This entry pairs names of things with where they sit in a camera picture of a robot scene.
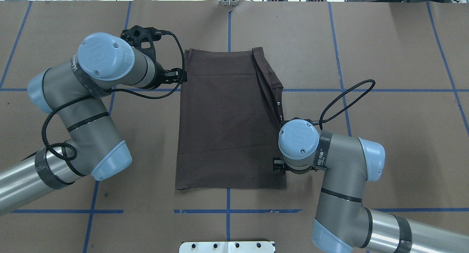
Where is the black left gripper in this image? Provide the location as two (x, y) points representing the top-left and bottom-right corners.
(120, 25), (188, 86)

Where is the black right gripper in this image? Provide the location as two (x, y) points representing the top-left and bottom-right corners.
(272, 157), (288, 171)

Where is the dark brown t-shirt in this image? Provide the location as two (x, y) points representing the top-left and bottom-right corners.
(175, 47), (287, 190)

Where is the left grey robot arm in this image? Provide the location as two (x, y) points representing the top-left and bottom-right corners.
(1, 25), (187, 216)

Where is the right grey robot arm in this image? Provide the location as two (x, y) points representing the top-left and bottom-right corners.
(273, 118), (469, 253)

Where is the blue tape centre vertical line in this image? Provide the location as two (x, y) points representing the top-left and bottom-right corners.
(225, 11), (232, 241)

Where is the blue tape vertical line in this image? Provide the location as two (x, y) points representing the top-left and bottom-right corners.
(225, 11), (232, 241)
(83, 1), (132, 253)
(327, 2), (352, 136)

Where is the blue tape far left line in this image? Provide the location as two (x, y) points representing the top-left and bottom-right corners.
(0, 1), (33, 90)

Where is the blue tape upper horizontal line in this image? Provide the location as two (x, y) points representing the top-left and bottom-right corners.
(0, 88), (469, 93)

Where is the blue tape horizontal line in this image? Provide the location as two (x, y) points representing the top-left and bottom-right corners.
(0, 88), (469, 93)
(12, 208), (469, 214)

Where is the blue tape right vertical line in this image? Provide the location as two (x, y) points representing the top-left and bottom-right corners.
(327, 2), (352, 136)

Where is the blue tape far right line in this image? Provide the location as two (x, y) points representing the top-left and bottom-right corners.
(425, 1), (469, 135)

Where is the blue tape left vertical line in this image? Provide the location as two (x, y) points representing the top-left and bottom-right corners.
(83, 1), (132, 253)

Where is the blue tape lower horizontal line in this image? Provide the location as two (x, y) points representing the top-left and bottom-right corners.
(12, 208), (469, 214)

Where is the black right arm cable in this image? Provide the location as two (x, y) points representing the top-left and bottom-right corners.
(311, 79), (376, 131)

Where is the white metal bracket plate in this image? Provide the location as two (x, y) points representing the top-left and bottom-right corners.
(179, 241), (276, 253)

